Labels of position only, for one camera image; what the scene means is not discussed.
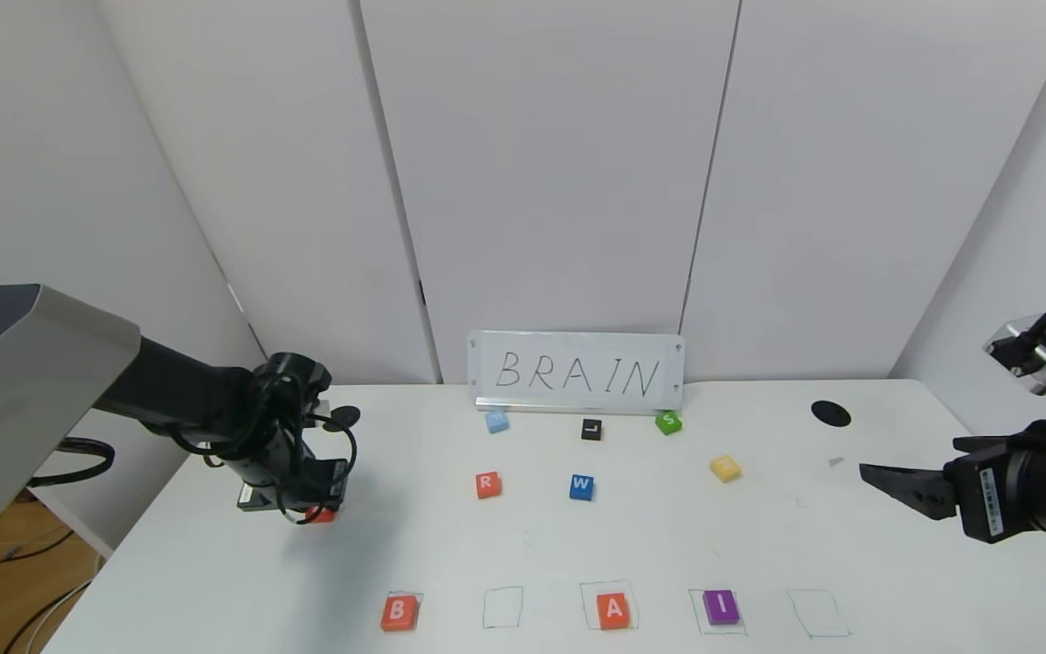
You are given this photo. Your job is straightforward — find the black left elbow cable loop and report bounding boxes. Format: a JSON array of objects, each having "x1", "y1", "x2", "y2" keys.
[{"x1": 31, "y1": 438, "x2": 115, "y2": 488}]

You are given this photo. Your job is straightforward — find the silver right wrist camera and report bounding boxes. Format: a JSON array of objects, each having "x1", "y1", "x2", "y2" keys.
[{"x1": 983, "y1": 316, "x2": 1046, "y2": 396}]

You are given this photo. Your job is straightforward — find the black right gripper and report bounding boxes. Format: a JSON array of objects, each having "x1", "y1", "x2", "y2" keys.
[{"x1": 858, "y1": 419, "x2": 1046, "y2": 546}]

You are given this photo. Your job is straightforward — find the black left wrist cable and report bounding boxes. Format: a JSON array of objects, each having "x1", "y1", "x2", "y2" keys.
[{"x1": 169, "y1": 372, "x2": 359, "y2": 526}]

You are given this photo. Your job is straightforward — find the white BRAIN sign board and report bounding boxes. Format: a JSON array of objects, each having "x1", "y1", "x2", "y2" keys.
[{"x1": 468, "y1": 331, "x2": 686, "y2": 414}]

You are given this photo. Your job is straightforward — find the red letter B block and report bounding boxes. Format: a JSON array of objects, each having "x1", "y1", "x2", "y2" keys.
[{"x1": 380, "y1": 595, "x2": 420, "y2": 632}]

